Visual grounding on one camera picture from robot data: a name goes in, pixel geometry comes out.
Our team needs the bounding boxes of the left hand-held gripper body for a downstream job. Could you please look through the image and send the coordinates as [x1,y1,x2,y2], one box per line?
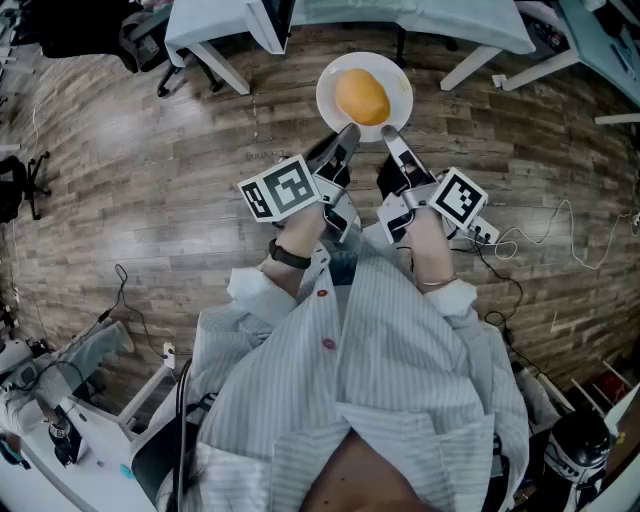
[237,153,362,245]

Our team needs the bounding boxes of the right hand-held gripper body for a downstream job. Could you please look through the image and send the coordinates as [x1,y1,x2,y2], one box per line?
[375,154,489,246]

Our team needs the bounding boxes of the orange bread bun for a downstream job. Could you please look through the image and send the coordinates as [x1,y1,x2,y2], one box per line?
[334,68,392,127]

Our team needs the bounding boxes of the white round plate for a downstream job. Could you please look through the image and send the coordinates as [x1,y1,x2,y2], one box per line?
[315,51,415,145]

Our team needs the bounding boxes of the person's left forearm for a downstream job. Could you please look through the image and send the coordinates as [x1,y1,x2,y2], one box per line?
[259,202,329,299]

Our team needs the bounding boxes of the person's right forearm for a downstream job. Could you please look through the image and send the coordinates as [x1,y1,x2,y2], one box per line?
[404,207,460,295]

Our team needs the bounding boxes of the white power strip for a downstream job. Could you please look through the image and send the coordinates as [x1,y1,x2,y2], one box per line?
[468,215,501,245]

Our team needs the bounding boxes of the black wrist band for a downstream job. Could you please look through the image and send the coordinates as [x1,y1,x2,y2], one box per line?
[268,238,312,271]

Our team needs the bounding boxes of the blue jeans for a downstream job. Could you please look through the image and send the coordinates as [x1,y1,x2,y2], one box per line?
[323,234,365,289]

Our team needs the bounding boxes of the white table with pale cloth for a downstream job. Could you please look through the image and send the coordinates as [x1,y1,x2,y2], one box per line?
[163,0,537,96]

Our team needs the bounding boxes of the pale striped shirt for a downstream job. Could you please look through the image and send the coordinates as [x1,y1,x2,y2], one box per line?
[154,224,532,512]

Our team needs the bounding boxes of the office chair with grey garment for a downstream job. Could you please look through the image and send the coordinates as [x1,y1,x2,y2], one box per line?
[118,4,225,99]

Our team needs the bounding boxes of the white table with teal top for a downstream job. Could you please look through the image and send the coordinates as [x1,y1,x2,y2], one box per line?
[492,0,640,126]

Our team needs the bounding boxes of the pale denim garment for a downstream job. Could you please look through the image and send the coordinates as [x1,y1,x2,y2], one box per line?
[47,319,136,404]

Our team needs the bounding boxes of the black swivel chair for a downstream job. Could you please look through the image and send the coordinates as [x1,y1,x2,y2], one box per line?
[0,151,53,222]

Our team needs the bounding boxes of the black and white round device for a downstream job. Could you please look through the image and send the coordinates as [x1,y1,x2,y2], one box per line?
[543,413,614,490]

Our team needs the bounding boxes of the person's chest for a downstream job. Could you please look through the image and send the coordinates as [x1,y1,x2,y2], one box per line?
[298,429,432,512]

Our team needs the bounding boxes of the white desk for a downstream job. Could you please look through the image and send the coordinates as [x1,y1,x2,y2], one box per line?
[0,309,177,512]

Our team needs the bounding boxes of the thin gold bracelet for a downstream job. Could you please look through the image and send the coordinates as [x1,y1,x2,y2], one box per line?
[417,273,459,289]

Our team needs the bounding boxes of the white floor cable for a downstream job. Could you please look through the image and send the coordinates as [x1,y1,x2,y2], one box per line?
[492,198,640,271]

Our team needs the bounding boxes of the thin black floor cable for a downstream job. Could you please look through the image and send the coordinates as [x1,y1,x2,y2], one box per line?
[101,263,177,360]

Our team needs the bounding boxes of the red frame stand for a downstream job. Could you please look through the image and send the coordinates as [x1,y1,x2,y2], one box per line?
[593,370,632,402]

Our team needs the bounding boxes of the black headset cable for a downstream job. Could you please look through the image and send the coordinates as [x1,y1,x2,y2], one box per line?
[174,358,195,512]

